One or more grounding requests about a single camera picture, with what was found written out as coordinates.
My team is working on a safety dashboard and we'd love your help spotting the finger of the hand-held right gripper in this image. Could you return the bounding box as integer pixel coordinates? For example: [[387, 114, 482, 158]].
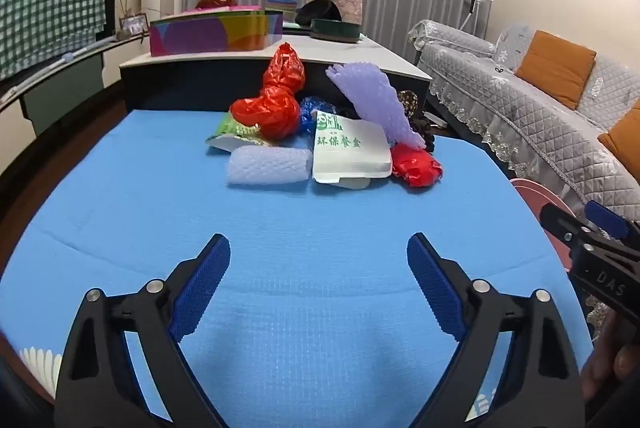
[[539, 204, 592, 255], [584, 200, 640, 253]]

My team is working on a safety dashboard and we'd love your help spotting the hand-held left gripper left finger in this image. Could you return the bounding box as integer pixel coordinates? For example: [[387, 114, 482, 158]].
[[54, 233, 232, 428]]

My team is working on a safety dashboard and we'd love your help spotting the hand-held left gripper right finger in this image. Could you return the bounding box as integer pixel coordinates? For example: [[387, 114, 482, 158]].
[[406, 233, 586, 428]]

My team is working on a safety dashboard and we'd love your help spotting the pink plastic basin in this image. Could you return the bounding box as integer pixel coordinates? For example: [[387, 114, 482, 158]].
[[510, 178, 576, 273]]

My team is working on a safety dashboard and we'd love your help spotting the small red plastic bag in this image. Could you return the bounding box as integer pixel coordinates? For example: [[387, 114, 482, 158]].
[[391, 143, 444, 189]]

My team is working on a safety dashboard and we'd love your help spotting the white foam net sleeve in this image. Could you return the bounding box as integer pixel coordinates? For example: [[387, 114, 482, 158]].
[[226, 145, 314, 187]]

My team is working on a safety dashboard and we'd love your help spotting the white takeaway box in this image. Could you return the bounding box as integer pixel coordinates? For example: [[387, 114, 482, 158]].
[[312, 109, 393, 189]]

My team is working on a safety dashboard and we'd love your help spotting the green snack packet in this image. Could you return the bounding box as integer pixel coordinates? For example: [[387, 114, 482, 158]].
[[205, 113, 273, 152]]

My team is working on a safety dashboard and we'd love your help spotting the dark floral cloth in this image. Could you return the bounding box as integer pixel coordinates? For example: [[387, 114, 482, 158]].
[[396, 90, 437, 153]]

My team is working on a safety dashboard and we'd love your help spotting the large red plastic bag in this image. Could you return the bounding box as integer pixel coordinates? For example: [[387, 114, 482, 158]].
[[230, 42, 307, 141]]

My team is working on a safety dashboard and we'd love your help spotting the purple foam net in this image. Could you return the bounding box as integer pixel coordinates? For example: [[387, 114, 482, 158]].
[[326, 62, 429, 152]]

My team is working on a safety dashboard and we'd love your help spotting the blue plastic bag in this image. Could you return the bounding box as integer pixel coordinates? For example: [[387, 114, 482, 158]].
[[298, 95, 337, 137]]

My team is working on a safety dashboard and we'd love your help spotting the person's right hand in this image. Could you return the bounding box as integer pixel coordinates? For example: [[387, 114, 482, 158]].
[[581, 342, 640, 410]]

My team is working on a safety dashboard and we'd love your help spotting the orange cushion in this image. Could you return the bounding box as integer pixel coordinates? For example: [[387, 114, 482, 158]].
[[597, 100, 640, 183], [515, 30, 597, 110]]

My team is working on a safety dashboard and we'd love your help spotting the blue foam mat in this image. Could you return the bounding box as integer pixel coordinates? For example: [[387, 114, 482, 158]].
[[0, 109, 596, 428]]

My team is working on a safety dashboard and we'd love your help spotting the grey quilted sofa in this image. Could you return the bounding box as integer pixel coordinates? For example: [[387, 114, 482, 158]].
[[407, 20, 640, 339]]

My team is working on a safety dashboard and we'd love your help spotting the television stand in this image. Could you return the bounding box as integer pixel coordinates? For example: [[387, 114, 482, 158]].
[[0, 32, 151, 139]]

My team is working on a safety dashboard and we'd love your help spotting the white-topped coffee table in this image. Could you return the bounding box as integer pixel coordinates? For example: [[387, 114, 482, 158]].
[[119, 30, 433, 113]]

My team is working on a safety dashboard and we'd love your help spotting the colourful tin box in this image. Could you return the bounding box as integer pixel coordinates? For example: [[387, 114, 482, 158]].
[[149, 6, 284, 57]]

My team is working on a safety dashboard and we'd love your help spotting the green round tin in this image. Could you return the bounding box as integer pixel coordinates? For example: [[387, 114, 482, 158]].
[[310, 18, 362, 43]]

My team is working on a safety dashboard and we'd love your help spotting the pink lace basket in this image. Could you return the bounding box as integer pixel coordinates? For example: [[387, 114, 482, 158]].
[[307, 0, 363, 24]]

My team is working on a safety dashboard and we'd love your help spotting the green checked cloth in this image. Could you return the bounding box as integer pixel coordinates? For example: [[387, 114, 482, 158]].
[[0, 0, 108, 78]]

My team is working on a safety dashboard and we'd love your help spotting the small photo frame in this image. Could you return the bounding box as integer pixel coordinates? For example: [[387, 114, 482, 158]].
[[120, 14, 149, 36]]

